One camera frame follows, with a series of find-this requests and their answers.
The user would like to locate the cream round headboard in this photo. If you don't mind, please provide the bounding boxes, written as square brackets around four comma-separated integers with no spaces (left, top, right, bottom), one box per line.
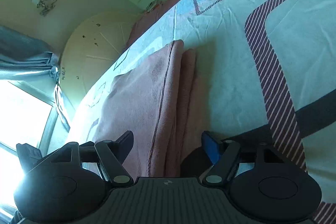
[60,11,141,108]

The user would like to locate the light blue patterned bedsheet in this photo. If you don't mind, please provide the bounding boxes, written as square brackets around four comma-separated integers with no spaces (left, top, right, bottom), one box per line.
[68,0,335,223]

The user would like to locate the items on bedside table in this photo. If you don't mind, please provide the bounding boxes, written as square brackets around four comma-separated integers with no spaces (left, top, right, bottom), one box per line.
[145,0,162,13]

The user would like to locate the grey blue curtain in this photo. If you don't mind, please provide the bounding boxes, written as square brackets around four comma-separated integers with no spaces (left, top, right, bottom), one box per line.
[1,26,71,131]

